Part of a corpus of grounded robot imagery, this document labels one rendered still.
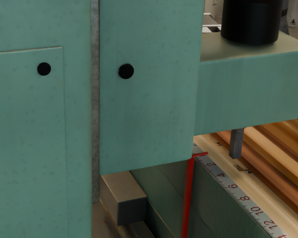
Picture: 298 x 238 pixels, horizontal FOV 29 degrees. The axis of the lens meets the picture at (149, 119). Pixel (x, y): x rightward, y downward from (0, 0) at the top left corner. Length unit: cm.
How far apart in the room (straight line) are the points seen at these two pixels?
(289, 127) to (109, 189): 23
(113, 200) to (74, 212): 30
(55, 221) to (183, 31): 16
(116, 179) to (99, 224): 6
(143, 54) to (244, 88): 13
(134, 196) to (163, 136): 25
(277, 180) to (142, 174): 20
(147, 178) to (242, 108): 21
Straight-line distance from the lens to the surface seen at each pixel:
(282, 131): 61
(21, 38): 33
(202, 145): 59
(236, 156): 57
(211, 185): 53
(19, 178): 37
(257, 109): 52
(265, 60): 50
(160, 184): 65
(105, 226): 72
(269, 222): 48
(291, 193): 54
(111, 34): 39
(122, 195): 69
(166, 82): 42
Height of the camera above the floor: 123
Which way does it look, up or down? 26 degrees down
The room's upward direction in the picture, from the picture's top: 2 degrees clockwise
